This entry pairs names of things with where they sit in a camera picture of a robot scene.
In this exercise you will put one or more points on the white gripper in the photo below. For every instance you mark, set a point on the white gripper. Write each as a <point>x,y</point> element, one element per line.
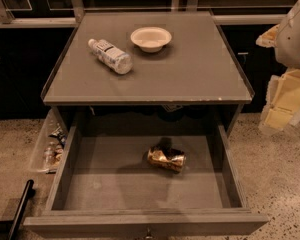
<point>294,39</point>

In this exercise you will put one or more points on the crushed orange can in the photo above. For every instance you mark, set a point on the crushed orange can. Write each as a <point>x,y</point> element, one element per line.
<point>167,158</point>

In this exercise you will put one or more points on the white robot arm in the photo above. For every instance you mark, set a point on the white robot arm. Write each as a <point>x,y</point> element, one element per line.
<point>298,10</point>

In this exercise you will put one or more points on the grey cabinet with counter top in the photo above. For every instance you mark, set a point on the grey cabinet with counter top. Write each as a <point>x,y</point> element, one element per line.
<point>196,67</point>

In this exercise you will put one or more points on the open grey top drawer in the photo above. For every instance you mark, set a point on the open grey top drawer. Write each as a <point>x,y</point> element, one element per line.
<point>105,187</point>

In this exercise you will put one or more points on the white paper bowl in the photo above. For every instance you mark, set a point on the white paper bowl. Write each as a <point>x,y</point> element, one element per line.
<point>150,39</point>

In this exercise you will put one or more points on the clear plastic water bottle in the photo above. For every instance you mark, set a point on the clear plastic water bottle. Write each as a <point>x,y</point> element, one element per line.
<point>119,61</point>

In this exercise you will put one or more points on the black bar on floor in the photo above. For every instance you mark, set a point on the black bar on floor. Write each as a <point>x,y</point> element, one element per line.
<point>28,193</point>

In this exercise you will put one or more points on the metal window frame rail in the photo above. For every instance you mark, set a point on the metal window frame rail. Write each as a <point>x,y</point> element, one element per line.
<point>66,13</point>

